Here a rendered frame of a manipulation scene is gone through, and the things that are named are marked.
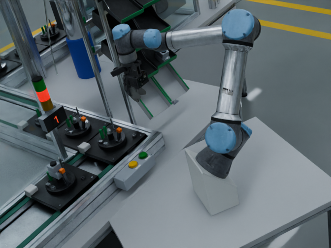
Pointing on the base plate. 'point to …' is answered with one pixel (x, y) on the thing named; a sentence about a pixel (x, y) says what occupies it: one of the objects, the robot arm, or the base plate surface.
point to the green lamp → (40, 86)
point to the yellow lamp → (47, 106)
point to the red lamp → (44, 96)
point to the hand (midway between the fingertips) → (136, 99)
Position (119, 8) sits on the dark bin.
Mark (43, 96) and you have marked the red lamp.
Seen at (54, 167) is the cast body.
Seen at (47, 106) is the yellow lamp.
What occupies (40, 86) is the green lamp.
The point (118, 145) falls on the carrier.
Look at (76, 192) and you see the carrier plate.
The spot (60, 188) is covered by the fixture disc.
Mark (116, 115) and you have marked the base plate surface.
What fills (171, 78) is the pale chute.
